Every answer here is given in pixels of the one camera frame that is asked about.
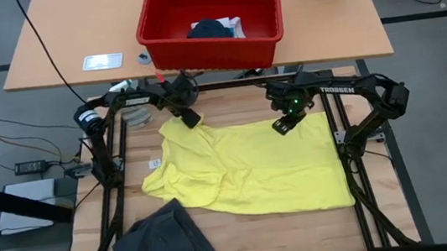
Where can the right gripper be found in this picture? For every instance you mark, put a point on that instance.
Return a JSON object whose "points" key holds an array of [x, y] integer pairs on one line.
{"points": [[287, 95]]}

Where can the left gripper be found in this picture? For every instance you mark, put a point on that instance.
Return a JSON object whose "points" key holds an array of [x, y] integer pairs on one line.
{"points": [[180, 94]]}

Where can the yellow t-shirt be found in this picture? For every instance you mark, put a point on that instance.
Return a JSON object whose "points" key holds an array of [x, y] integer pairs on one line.
{"points": [[254, 172]]}

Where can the navy blue garment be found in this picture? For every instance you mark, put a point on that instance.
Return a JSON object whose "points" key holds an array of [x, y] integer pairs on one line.
{"points": [[208, 30]]}

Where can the white garment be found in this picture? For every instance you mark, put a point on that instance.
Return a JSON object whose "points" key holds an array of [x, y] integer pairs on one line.
{"points": [[239, 26]]}

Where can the dark grey shorts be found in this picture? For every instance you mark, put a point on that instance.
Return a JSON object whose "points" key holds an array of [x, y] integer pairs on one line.
{"points": [[161, 246]]}

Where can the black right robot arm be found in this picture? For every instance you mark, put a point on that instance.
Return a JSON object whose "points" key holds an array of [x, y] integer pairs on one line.
{"points": [[335, 90]]}

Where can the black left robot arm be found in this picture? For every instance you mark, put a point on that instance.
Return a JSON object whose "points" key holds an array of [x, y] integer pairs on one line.
{"points": [[98, 156]]}

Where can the red plastic laundry bin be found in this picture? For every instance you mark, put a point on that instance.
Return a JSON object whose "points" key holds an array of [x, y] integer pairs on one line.
{"points": [[167, 5]]}

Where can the small white label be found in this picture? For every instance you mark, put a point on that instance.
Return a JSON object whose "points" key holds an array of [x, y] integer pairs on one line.
{"points": [[155, 164]]}

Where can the small grey round disc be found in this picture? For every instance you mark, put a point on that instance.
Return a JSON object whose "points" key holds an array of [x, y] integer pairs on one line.
{"points": [[144, 58]]}

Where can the light orange wooden table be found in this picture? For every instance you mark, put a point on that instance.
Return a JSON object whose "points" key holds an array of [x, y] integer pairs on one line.
{"points": [[90, 26]]}

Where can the black power adapter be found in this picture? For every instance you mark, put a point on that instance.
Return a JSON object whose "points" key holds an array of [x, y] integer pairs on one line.
{"points": [[30, 167]]}

